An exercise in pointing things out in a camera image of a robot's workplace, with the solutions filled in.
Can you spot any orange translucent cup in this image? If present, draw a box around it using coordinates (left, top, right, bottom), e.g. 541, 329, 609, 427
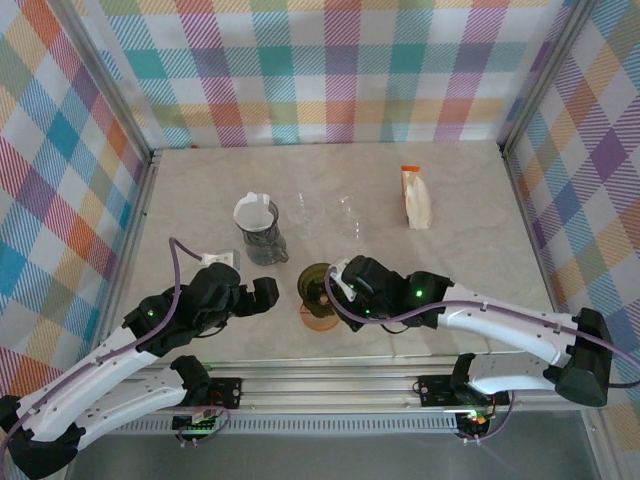
298, 299, 342, 334

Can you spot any smoky grey glass mug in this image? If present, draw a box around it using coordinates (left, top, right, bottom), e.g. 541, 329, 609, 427
243, 234, 290, 266

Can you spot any olive green coffee dripper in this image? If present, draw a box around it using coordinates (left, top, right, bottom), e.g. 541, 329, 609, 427
297, 262, 341, 319

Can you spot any smoky grey coffee dripper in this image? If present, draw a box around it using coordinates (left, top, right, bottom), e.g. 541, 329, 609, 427
234, 199, 281, 246

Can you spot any white paper coffee filter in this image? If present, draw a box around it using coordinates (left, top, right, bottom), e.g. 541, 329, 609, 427
233, 191, 274, 232

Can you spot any clear glass cup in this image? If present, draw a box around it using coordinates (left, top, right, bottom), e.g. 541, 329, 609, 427
288, 192, 326, 239

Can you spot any orange white filter packet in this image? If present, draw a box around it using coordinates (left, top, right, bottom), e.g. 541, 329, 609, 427
400, 164, 434, 231

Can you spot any left controller circuit board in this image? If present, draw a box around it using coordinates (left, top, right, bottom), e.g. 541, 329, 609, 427
171, 410, 224, 435

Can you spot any controller circuit board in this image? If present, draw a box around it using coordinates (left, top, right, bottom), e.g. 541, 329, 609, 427
455, 408, 495, 432
171, 410, 224, 435

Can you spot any right controller circuit board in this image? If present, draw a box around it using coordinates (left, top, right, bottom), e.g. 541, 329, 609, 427
455, 408, 495, 432

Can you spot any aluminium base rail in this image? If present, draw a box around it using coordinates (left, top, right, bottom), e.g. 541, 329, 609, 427
99, 362, 604, 416

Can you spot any grey slotted cable duct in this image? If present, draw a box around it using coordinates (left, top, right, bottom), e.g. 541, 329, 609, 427
79, 417, 461, 436

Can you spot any aluminium side rail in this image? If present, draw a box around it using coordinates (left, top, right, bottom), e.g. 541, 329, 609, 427
102, 148, 164, 326

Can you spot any aluminium frame post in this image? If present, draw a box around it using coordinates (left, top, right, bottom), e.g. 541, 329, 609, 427
49, 0, 156, 161
499, 0, 596, 156

